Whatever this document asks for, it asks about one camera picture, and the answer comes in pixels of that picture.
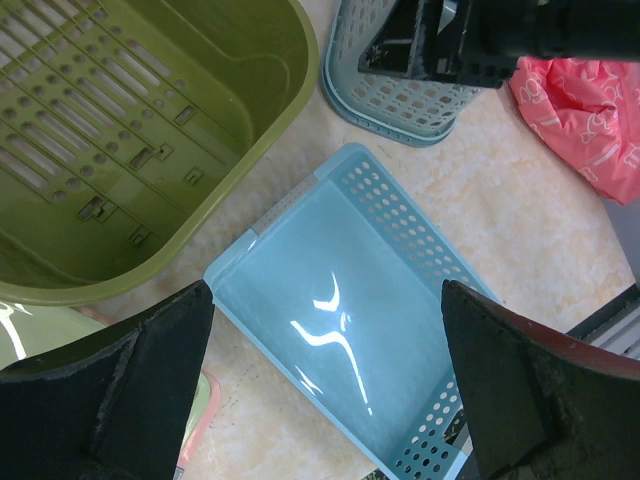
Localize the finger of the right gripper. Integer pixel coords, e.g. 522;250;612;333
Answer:
358;0;430;80

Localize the light green shallow basket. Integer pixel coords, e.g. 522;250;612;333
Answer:
0;299;211;466

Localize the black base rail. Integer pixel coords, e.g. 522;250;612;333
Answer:
567;285;640;360

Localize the large olive green container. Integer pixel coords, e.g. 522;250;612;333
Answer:
1;1;319;306

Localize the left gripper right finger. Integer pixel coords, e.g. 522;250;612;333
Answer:
441;280;639;479

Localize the light blue shallow basket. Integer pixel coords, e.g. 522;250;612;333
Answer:
204;143;487;479

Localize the tall teal perforated basket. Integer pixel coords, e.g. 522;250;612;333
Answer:
321;0;483;148

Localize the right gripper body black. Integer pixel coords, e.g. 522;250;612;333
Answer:
450;0;639;89

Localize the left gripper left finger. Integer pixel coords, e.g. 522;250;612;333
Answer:
1;280;214;479

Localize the red plastic bag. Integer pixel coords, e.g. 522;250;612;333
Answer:
509;57;639;205

